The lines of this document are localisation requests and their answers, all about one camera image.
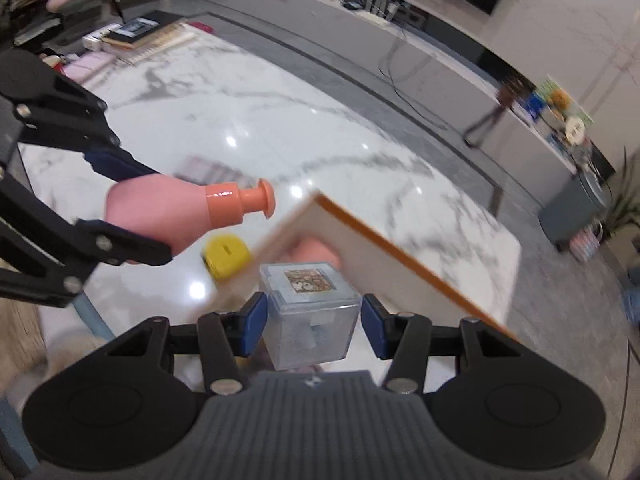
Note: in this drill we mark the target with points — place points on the pink grey chair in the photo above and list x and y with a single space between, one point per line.
75 0

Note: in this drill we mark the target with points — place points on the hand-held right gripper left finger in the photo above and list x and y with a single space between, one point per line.
255 320

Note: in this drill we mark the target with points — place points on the white round fan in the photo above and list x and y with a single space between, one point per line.
576 130

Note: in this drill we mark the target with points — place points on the white router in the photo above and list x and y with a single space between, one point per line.
380 7

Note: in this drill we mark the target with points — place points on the pink book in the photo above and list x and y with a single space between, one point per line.
90 65

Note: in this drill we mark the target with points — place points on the pink bottle orange cap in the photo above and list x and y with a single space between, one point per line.
150 210

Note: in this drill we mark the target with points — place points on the grey trash can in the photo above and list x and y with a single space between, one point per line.
570 210

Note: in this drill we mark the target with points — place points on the woven bag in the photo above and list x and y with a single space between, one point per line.
586 242

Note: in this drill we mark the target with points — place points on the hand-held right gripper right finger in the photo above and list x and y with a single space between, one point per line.
372 327

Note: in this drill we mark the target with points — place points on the blue tissue box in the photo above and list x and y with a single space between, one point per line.
534 106

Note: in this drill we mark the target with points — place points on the orange cardboard box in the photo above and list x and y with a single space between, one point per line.
400 285

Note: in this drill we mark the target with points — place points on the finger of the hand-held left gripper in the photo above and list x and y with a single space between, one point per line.
115 162
125 250

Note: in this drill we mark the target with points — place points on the clear plastic cube box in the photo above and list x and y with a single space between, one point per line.
310 320

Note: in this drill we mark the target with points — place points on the long-leaved potted plant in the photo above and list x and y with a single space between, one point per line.
625 200

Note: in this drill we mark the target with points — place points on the plaid pouch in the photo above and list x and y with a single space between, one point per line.
210 170

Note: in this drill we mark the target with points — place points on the black book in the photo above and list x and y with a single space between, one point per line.
140 27

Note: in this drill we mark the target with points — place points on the brown camera bag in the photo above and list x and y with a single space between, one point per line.
510 91

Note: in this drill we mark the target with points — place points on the marble TV console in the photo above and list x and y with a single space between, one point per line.
425 75

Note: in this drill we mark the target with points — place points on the yellow tape measure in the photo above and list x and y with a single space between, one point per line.
225 257

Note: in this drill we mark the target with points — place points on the cream cloth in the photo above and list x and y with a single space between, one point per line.
75 355

